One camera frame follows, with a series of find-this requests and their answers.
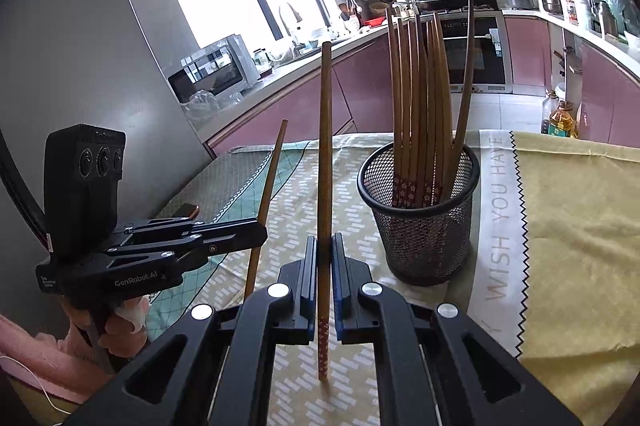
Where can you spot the wooden bowl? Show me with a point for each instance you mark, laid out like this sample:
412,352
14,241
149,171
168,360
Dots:
380,9

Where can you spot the black mesh utensil holder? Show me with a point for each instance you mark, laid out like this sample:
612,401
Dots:
425,246

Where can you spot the grey refrigerator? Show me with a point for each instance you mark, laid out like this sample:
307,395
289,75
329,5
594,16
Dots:
100,55

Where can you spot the silver microwave oven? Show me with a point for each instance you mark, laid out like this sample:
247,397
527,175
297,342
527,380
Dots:
210,73

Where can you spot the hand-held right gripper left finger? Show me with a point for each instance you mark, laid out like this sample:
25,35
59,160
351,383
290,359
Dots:
311,276

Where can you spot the clear plastic bag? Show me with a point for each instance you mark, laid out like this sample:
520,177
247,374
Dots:
200,103

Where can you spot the yellow cooking oil bottle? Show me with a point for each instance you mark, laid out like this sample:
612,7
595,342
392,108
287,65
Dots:
562,120

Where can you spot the person's left hand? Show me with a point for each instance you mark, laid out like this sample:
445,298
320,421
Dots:
125,321

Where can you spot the glass kettle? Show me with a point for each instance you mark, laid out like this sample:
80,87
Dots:
262,59

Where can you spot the red-patterned bamboo chopstick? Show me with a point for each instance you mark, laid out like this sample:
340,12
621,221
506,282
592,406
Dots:
325,155
272,176

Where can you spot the pink base cabinets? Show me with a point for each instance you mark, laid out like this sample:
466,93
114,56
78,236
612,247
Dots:
605,95
300,105

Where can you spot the brown phone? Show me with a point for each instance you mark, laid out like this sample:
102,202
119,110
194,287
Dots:
184,212

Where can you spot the black built-in oven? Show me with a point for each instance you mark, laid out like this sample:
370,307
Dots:
480,55

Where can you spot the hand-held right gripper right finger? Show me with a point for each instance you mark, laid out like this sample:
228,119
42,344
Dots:
340,276

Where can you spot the yellow cloth with zigzag edge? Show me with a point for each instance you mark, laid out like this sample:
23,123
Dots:
575,231

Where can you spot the bunch of wooden chopsticks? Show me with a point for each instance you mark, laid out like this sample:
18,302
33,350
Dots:
415,105

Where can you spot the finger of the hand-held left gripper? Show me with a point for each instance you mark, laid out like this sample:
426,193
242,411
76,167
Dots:
235,238
165,226

